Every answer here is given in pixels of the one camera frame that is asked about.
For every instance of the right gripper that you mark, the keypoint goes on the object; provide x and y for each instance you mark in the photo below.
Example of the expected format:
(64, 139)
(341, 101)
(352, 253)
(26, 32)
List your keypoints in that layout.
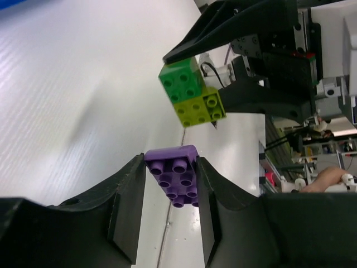
(288, 60)

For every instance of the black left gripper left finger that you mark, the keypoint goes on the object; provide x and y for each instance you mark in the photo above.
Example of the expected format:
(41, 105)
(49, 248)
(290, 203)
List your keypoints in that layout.
(97, 228)

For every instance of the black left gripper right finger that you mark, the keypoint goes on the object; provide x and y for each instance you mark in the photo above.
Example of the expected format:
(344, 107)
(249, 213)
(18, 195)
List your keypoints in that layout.
(239, 229)

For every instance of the lime long lego brick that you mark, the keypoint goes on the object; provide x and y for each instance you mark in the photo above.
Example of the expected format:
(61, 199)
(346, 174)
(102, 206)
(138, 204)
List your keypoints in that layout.
(205, 108)

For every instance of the green lego brick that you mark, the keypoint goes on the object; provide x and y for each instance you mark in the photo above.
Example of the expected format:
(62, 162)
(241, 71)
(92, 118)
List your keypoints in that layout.
(182, 80)

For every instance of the purple scalloped lego piece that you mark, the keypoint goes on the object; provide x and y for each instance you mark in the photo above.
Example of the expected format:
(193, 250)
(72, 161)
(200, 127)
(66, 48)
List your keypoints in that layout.
(174, 169)

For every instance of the person in black shirt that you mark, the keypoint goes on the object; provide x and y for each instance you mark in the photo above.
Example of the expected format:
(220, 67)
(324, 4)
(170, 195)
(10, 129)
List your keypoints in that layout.
(330, 176)

